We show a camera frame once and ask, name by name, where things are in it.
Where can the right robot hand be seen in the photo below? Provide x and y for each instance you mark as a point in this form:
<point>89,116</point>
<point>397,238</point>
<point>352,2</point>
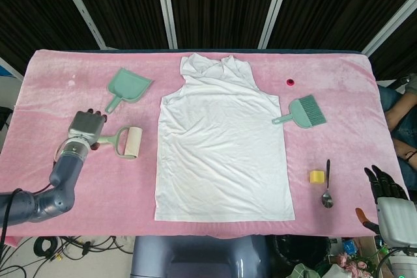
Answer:
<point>395,216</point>

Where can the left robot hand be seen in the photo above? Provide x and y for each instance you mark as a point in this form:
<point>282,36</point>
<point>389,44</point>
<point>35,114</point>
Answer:
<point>85,126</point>

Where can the lint roller with green handle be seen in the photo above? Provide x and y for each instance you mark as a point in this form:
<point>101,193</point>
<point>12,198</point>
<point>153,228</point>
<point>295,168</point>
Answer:
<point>133,141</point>

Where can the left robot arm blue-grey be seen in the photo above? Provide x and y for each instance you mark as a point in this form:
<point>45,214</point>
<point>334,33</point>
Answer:
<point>62,174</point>

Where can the green hand brush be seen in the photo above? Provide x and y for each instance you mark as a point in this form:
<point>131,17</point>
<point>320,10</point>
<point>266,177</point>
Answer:
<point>301,115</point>

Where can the green plastic dustpan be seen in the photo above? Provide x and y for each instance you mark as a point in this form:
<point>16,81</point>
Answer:
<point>128,86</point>

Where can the pink artificial flowers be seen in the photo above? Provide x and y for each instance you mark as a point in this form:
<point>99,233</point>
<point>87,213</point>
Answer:
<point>350,261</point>

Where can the pink plush blanket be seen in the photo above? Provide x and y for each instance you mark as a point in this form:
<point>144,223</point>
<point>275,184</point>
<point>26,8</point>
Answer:
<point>97,200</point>

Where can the yellow sponge block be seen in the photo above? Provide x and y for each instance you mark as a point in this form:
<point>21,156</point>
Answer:
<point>317,177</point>

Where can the white and blue panel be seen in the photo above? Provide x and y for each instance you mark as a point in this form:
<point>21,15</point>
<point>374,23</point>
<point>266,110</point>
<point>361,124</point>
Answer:
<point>8,68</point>

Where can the seated person in jeans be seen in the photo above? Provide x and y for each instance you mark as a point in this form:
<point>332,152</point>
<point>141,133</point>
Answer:
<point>405,118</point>

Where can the black waste bin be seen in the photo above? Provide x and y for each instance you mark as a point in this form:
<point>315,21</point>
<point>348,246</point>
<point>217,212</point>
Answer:
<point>299,252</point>

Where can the white sleeveless shirt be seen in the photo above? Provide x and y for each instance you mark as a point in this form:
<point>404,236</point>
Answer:
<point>224,144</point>

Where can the small red round cap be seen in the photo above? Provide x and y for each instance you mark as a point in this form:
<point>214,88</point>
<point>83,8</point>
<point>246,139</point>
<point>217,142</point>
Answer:
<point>290,82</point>

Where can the blue-grey robot torso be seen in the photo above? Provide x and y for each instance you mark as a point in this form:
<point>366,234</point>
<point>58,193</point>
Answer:
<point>195,258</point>

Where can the black pleated curtain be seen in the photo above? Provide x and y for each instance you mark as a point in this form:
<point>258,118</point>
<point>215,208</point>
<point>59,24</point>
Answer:
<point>221,4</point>

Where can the white frame post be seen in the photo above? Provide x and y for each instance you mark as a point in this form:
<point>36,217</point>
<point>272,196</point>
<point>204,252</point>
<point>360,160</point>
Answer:
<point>275,8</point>
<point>81,8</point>
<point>391,24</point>
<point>166,8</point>

